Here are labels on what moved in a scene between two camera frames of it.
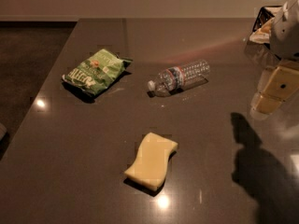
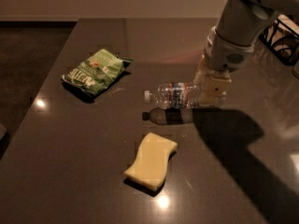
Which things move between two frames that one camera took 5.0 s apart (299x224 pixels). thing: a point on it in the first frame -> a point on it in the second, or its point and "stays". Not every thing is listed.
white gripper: (286, 36) -> (224, 55)
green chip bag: (93, 74) stays
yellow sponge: (147, 173) stays
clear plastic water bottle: (176, 79) -> (179, 94)
